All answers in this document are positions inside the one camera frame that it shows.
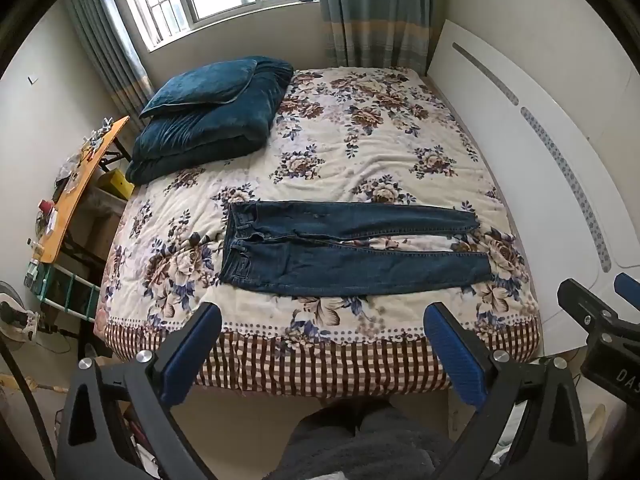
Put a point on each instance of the narrow teal striped curtain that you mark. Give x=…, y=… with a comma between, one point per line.
x=112, y=60

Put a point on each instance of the wide teal striped curtain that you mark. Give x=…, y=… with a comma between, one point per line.
x=375, y=15

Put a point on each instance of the person's legs in grey trousers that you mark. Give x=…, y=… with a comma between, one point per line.
x=365, y=440

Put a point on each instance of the green metal rack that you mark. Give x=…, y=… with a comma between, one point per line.
x=65, y=290

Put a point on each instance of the white floor fan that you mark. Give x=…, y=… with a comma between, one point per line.
x=15, y=315

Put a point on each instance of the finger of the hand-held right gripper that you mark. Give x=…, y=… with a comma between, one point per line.
x=585, y=305
x=627, y=286

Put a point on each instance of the orange folding table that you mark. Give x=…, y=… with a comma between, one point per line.
x=85, y=175

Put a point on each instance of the folded teal velvet quilt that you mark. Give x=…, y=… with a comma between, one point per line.
x=210, y=135

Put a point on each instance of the teal velvet pillow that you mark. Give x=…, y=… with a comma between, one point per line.
x=200, y=85

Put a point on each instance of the white headboard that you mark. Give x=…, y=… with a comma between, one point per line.
x=540, y=125

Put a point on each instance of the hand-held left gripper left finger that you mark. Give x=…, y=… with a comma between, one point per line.
x=192, y=355

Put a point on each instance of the blue denim pants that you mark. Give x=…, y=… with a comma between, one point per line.
x=325, y=265

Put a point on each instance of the red cup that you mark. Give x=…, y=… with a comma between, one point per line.
x=47, y=206

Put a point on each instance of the yellow box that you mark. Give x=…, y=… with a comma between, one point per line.
x=117, y=183

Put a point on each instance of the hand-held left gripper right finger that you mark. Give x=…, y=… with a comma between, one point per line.
x=455, y=360

